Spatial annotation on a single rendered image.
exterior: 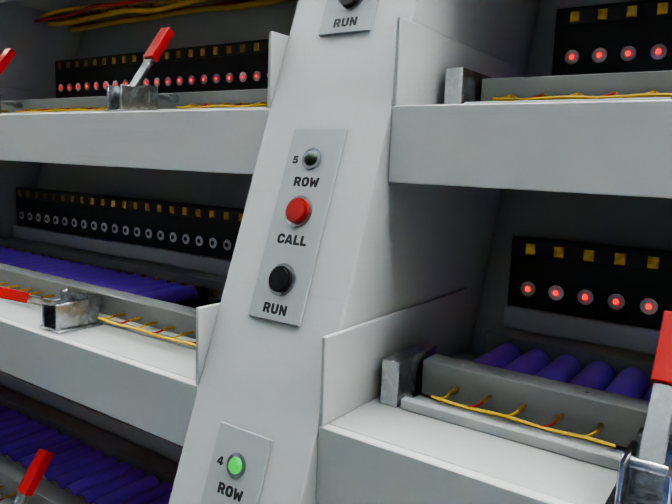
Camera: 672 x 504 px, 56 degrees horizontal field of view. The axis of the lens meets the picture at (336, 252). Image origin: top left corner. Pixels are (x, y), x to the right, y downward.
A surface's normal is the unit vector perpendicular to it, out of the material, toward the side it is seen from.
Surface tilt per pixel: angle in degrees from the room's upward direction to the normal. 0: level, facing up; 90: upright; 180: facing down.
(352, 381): 90
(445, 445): 19
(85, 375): 109
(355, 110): 90
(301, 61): 90
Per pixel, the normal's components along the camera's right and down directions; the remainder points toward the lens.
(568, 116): -0.58, 0.09
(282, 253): -0.53, -0.24
